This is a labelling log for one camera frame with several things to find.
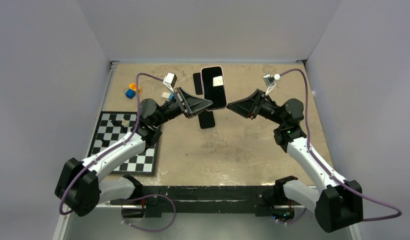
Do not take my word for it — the black and white chessboard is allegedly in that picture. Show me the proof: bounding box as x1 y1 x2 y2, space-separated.
83 111 159 180

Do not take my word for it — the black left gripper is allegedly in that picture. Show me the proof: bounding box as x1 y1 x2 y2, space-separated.
152 86 212 128

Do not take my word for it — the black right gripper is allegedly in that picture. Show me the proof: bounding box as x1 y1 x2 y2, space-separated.
227 89 286 126

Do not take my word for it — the orange toy piece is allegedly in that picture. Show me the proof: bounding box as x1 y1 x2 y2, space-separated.
129 83 142 94

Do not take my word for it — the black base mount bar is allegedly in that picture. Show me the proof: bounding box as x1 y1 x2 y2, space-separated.
110 185 299 218

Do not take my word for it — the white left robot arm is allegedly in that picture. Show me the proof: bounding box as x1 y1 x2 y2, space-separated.
55 87 213 217

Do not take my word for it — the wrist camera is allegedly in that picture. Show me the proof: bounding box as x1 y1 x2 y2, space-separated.
263 74 281 96
161 72 177 100

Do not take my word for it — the black phone case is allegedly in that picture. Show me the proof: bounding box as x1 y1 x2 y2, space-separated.
198 111 215 129

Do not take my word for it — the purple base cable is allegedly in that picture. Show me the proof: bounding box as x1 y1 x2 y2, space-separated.
120 193 177 233

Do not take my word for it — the blue toy brick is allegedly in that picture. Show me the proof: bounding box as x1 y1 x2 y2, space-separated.
125 89 136 99

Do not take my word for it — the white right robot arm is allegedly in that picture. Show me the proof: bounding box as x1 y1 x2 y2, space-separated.
227 89 363 233

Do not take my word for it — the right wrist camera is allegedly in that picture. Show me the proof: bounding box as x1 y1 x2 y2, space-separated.
263 74 281 96

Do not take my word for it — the black phone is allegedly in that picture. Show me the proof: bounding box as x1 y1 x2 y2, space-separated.
193 72 203 96

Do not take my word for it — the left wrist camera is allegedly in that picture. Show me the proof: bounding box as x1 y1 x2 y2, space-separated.
161 72 177 100

